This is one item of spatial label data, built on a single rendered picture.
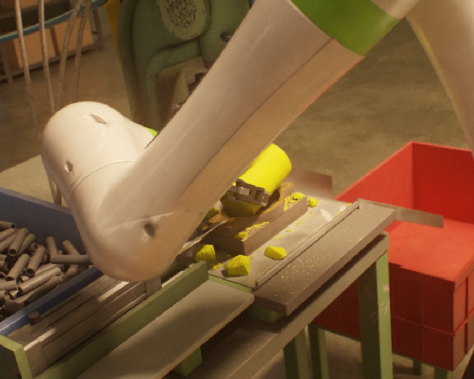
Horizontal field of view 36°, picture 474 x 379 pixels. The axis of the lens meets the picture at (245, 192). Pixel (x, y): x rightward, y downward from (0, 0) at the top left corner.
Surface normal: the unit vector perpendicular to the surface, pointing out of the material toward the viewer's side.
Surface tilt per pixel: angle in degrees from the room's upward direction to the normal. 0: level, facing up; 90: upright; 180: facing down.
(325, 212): 0
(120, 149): 38
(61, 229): 81
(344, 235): 0
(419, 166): 90
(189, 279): 90
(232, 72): 67
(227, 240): 90
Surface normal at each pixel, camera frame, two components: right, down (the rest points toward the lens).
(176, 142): -0.57, -0.05
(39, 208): -0.63, 0.25
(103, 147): 0.15, -0.58
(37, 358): 0.78, 0.18
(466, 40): -0.18, 0.49
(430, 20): -0.54, 0.64
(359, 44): 0.43, 0.78
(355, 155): -0.12, -0.90
